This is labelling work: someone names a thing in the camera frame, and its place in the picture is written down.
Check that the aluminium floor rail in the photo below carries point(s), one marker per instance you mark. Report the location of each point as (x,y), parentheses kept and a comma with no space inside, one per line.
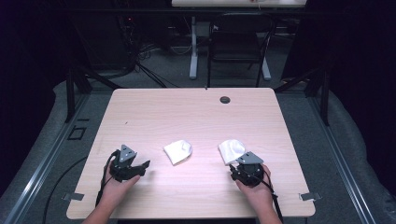
(40,165)
(342,165)

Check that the white desk with legs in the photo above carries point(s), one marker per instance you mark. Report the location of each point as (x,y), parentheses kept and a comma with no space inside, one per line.
(194,46)

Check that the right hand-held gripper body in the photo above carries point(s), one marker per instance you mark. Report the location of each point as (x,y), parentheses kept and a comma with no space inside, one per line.
(249,171)

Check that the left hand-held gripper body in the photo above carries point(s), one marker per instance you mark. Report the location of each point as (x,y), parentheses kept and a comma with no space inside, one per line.
(124,168)

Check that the black metal frame stand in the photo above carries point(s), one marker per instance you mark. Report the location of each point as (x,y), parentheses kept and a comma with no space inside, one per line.
(320,87)
(77,82)

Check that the black folding chair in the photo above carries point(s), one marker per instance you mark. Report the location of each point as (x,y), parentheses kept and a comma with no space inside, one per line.
(235,40)

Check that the white cloth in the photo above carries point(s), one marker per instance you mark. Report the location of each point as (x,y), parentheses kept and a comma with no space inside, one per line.
(231,150)
(178,150)

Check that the person's left hand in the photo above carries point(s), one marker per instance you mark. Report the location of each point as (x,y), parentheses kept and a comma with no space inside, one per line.
(115,190)

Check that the person's right hand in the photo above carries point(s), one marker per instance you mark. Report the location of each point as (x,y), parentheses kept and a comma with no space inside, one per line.
(260,194)

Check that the grey metal table bracket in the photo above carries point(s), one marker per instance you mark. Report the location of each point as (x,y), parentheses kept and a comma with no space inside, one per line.
(73,196)
(310,196)

